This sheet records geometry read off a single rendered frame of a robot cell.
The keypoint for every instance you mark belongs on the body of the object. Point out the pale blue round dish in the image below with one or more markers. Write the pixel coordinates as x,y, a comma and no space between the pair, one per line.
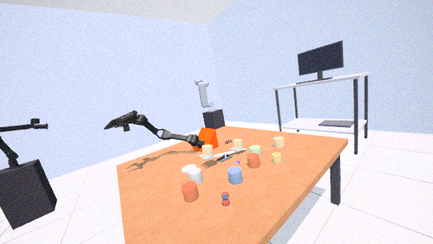
187,168

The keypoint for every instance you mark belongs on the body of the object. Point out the blue cylinder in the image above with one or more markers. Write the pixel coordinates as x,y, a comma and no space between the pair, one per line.
235,175

